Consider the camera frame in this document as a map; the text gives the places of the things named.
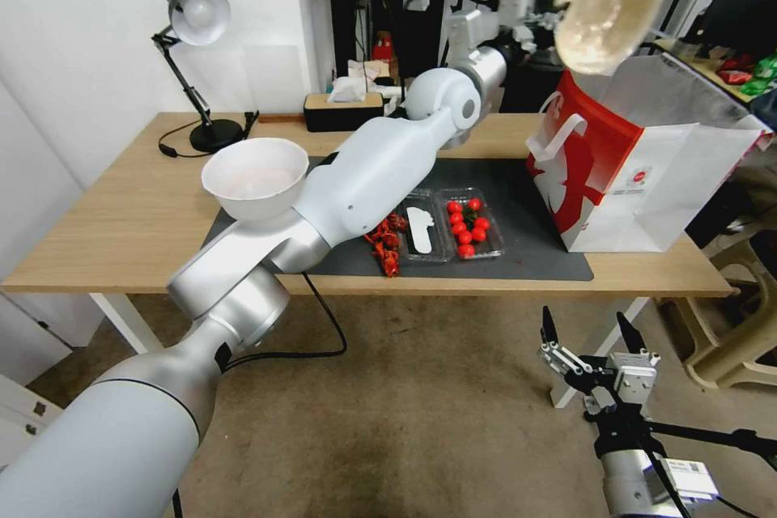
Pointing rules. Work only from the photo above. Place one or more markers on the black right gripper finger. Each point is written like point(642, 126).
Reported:
point(629, 336)
point(567, 360)

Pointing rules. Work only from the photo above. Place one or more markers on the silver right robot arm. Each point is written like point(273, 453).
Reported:
point(631, 481)

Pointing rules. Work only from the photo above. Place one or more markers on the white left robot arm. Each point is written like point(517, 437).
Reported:
point(364, 178)

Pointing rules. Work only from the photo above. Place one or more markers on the red white delivery bag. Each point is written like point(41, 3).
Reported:
point(619, 166)

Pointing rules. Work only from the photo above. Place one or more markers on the clear disposable takeout box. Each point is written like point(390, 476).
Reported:
point(446, 239)

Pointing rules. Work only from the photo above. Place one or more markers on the black tissue box wooden lid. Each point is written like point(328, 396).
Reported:
point(340, 114)

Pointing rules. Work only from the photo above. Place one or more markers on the green snack bag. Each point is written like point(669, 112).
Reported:
point(762, 73)

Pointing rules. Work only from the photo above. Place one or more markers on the beige plastic stool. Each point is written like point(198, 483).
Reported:
point(728, 324)

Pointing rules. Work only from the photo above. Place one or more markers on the black table mat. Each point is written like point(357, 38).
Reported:
point(522, 263)

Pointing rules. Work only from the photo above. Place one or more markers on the red bottle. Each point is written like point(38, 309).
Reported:
point(382, 50)

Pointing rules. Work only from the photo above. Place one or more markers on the red cherry tomato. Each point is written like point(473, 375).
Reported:
point(466, 250)
point(482, 223)
point(454, 206)
point(459, 229)
point(475, 203)
point(479, 233)
point(456, 218)
point(465, 237)

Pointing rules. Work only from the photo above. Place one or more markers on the white tissue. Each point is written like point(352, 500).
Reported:
point(347, 88)

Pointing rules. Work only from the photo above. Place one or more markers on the white oblong sticker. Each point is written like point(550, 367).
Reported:
point(419, 233)

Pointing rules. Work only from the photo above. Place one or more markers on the white paper bowl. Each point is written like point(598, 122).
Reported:
point(255, 178)

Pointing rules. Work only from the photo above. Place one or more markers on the black desk lamp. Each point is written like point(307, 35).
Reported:
point(197, 11)

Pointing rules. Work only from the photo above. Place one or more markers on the wooden table white legs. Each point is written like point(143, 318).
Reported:
point(121, 220)

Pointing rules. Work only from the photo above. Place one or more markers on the white cabinet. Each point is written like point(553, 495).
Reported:
point(24, 354)

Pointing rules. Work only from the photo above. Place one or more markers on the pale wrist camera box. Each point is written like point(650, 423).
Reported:
point(634, 375)

